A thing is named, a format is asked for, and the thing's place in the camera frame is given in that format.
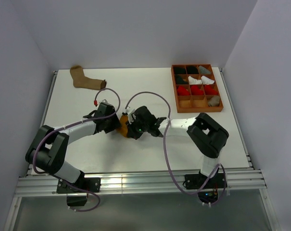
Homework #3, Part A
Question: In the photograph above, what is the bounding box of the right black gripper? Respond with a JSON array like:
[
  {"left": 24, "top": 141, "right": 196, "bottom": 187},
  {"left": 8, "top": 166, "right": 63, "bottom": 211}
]
[{"left": 126, "top": 115, "right": 149, "bottom": 140}]

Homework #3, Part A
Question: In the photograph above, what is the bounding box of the mustard yellow striped sock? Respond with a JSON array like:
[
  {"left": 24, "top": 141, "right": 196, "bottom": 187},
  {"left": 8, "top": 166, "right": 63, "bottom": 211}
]
[{"left": 116, "top": 115, "right": 128, "bottom": 138}]

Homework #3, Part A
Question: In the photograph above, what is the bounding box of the brown sock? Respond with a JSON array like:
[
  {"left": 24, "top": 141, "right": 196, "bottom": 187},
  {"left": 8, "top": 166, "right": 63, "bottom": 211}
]
[{"left": 70, "top": 65, "right": 107, "bottom": 90}]

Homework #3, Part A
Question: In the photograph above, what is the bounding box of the tan sock with red cuff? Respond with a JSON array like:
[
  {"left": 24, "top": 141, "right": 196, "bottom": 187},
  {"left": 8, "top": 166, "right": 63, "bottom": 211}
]
[{"left": 207, "top": 95, "right": 220, "bottom": 107}]

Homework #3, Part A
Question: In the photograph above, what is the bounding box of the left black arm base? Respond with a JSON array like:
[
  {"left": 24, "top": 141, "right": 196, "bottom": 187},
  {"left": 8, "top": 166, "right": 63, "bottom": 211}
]
[{"left": 56, "top": 177, "right": 101, "bottom": 212}]

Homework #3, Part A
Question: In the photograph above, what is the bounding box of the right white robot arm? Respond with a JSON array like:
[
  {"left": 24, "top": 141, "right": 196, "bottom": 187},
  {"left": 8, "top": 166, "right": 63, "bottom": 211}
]
[{"left": 122, "top": 106, "right": 229, "bottom": 188}]

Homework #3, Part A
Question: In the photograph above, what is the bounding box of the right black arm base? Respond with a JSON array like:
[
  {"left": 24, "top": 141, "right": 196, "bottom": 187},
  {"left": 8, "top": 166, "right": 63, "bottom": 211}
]
[{"left": 183, "top": 173, "right": 228, "bottom": 204}]

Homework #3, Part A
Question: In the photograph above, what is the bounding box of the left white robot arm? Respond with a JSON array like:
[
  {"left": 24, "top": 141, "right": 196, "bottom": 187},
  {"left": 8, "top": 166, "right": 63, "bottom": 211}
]
[{"left": 25, "top": 102, "right": 121, "bottom": 192}]

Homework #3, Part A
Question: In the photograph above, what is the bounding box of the red rolled sock left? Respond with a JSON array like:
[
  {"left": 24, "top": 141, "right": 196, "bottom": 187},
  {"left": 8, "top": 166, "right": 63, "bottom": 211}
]
[{"left": 177, "top": 86, "right": 190, "bottom": 96}]

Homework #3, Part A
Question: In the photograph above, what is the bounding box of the red rolled sock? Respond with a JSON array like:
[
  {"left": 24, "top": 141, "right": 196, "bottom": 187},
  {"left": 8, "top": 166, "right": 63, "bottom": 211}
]
[
  {"left": 203, "top": 85, "right": 219, "bottom": 95},
  {"left": 190, "top": 85, "right": 204, "bottom": 95},
  {"left": 177, "top": 86, "right": 190, "bottom": 96}
]

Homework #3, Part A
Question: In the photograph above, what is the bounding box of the black rolled sock middle-left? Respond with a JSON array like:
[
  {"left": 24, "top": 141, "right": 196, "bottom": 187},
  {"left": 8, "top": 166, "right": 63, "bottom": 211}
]
[{"left": 175, "top": 75, "right": 189, "bottom": 85}]

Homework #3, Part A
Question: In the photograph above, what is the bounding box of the red rolled sock middle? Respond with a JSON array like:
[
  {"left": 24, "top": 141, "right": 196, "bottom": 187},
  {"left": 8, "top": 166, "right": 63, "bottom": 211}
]
[{"left": 190, "top": 85, "right": 204, "bottom": 95}]

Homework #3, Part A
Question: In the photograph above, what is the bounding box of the black rolled sock back-left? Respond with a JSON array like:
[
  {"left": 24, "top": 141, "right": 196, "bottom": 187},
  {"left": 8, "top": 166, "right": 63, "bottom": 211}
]
[{"left": 173, "top": 66, "right": 186, "bottom": 75}]

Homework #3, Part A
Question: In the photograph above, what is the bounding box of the orange compartment organizer box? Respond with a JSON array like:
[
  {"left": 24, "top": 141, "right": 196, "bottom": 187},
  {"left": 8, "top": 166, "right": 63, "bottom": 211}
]
[{"left": 171, "top": 64, "right": 224, "bottom": 113}]

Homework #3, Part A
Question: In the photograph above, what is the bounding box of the white rolled sock middle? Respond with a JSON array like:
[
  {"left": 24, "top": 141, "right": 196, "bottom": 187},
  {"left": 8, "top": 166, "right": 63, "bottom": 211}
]
[{"left": 188, "top": 76, "right": 202, "bottom": 85}]

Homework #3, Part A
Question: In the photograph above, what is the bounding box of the white rolled sock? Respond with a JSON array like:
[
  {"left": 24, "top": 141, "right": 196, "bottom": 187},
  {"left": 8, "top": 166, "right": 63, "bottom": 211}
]
[
  {"left": 188, "top": 76, "right": 202, "bottom": 85},
  {"left": 201, "top": 76, "right": 215, "bottom": 85}
]

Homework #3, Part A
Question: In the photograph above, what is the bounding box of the black rolled sock back-middle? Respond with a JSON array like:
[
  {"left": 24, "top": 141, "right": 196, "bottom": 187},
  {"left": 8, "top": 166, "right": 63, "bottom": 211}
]
[{"left": 186, "top": 65, "right": 199, "bottom": 74}]

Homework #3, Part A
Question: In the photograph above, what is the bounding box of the red rolled sock right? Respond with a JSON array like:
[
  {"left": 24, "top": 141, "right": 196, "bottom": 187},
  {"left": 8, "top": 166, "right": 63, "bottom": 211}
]
[{"left": 203, "top": 85, "right": 219, "bottom": 95}]

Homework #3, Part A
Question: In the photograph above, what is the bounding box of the white rolled sock right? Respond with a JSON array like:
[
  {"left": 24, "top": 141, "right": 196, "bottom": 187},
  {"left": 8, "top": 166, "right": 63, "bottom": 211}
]
[{"left": 201, "top": 76, "right": 215, "bottom": 85}]

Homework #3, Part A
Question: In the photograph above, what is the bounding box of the grey rolled sock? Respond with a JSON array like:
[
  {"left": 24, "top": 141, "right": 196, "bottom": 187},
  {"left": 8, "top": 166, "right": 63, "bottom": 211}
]
[{"left": 199, "top": 65, "right": 211, "bottom": 75}]

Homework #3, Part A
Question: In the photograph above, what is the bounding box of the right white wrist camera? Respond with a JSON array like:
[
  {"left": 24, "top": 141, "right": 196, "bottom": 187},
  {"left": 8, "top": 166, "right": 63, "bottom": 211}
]
[{"left": 122, "top": 106, "right": 135, "bottom": 123}]

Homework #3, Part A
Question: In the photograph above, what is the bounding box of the aluminium frame rail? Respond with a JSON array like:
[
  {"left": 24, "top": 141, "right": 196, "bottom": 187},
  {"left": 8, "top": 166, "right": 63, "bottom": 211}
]
[{"left": 14, "top": 169, "right": 267, "bottom": 197}]

